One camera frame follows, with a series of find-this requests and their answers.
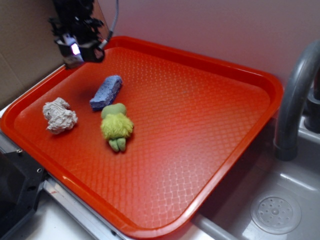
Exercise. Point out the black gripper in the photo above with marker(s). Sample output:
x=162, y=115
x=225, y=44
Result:
x=77, y=33

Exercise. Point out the blue sponge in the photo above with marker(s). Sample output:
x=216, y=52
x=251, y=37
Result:
x=106, y=93

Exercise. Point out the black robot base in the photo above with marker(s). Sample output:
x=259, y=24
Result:
x=21, y=179

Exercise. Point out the wooden board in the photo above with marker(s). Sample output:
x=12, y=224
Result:
x=97, y=13

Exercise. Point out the brown cardboard panel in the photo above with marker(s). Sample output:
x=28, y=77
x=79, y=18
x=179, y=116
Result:
x=27, y=49

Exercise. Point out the crumpled white paper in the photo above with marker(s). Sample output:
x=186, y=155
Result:
x=59, y=116

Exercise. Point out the green plush toy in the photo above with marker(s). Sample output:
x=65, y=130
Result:
x=116, y=126

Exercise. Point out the red plastic tray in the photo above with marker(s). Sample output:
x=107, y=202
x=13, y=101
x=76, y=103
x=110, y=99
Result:
x=193, y=118

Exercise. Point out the grey faucet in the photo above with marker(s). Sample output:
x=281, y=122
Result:
x=293, y=102

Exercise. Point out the grey toy sink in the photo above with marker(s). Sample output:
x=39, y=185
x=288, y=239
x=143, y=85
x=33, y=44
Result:
x=225, y=215

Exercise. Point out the sink drain cover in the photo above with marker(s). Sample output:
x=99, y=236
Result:
x=275, y=212

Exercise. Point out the dark faucet handle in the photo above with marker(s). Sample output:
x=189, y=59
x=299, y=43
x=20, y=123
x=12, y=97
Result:
x=312, y=107

